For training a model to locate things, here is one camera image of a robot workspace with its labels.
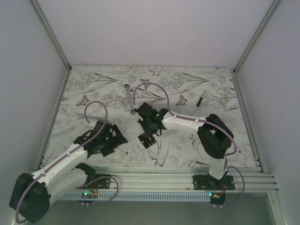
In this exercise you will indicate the left controller board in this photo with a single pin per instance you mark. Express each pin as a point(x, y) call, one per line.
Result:
point(89, 195)

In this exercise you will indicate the aluminium mounting rail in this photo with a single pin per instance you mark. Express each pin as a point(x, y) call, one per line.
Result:
point(181, 178)

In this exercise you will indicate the silver combination wrench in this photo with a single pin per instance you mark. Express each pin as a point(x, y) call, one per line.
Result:
point(130, 101)

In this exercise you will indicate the white slotted cable duct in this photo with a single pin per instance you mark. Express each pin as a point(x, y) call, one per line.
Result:
point(142, 196)

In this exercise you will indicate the controller board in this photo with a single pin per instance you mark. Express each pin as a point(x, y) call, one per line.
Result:
point(89, 195)
point(217, 198)

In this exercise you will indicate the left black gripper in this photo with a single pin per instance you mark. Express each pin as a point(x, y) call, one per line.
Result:
point(116, 140)

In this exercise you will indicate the right aluminium frame post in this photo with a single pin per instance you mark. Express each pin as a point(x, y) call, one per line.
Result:
point(258, 32)

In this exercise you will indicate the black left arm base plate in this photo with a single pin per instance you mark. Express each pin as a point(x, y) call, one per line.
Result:
point(97, 181)

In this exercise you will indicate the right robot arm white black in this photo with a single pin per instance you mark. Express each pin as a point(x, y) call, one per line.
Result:
point(214, 135)

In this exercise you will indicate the black cylindrical pen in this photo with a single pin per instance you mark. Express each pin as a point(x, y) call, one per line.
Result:
point(199, 102)

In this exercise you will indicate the black fuse box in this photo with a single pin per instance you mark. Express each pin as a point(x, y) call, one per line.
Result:
point(144, 139)

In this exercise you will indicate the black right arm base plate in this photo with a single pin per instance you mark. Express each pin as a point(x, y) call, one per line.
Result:
point(207, 182)

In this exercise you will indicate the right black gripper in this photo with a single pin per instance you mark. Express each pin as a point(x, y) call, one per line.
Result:
point(141, 122)

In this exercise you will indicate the right controller board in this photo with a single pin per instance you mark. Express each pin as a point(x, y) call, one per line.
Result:
point(217, 198)

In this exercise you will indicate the aluminium frame post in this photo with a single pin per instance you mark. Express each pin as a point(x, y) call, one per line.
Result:
point(49, 31)
point(258, 32)

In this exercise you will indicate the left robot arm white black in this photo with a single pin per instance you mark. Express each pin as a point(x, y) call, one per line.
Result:
point(34, 193)

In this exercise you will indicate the left aluminium frame post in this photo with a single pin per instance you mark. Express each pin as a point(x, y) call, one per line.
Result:
point(49, 31)

